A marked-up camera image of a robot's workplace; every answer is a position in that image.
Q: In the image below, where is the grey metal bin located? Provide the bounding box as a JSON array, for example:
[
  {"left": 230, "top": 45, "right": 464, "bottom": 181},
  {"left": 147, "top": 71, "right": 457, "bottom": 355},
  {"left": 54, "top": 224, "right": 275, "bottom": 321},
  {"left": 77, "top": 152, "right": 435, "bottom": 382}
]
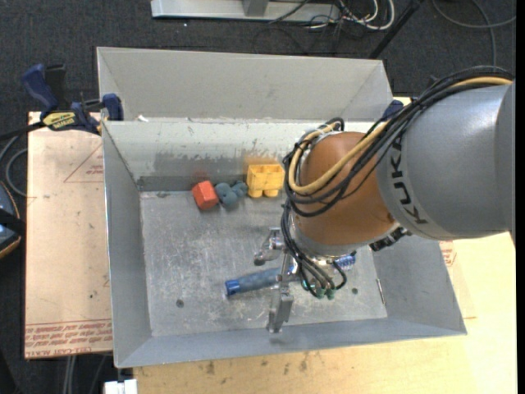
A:
[{"left": 96, "top": 46, "right": 468, "bottom": 369}]

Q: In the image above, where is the blue-handled small tool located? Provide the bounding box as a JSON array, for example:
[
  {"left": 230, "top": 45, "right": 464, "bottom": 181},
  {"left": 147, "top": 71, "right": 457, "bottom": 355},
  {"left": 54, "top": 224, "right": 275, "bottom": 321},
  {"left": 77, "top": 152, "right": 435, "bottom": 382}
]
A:
[{"left": 224, "top": 266, "right": 288, "bottom": 300}]

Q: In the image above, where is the brown cardboard board, red print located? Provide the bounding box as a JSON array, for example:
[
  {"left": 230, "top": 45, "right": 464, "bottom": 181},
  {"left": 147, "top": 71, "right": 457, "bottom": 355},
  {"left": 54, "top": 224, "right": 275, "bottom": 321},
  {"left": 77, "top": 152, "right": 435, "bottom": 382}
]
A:
[{"left": 24, "top": 111, "right": 479, "bottom": 360}]

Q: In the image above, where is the black cylinder on white bracket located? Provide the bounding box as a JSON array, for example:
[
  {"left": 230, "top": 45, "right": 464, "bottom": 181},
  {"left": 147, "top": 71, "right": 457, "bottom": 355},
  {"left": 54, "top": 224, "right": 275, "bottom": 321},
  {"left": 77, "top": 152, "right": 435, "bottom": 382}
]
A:
[{"left": 368, "top": 227, "right": 412, "bottom": 253}]

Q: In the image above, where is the red-orange block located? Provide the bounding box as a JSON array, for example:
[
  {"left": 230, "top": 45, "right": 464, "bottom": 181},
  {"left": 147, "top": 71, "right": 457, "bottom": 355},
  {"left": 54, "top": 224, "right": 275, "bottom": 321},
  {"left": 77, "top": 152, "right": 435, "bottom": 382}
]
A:
[{"left": 191, "top": 180, "right": 220, "bottom": 211}]

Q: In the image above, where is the dark teal toy animal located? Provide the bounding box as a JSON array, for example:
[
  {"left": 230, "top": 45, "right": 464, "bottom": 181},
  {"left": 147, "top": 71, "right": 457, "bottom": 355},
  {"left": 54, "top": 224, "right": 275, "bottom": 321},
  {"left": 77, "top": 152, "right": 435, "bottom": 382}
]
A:
[{"left": 213, "top": 180, "right": 249, "bottom": 212}]

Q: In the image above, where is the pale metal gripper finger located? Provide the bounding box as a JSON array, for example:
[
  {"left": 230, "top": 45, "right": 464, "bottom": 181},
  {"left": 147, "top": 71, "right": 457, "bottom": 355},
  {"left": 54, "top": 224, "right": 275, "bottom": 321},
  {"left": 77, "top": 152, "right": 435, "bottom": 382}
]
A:
[
  {"left": 266, "top": 289, "right": 295, "bottom": 335},
  {"left": 253, "top": 227, "right": 285, "bottom": 268}
]

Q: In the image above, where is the yellow toy brick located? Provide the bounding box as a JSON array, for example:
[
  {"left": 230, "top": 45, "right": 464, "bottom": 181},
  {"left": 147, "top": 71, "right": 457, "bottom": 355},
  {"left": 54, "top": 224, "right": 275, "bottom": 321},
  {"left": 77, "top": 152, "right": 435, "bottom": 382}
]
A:
[{"left": 245, "top": 163, "right": 286, "bottom": 199}]

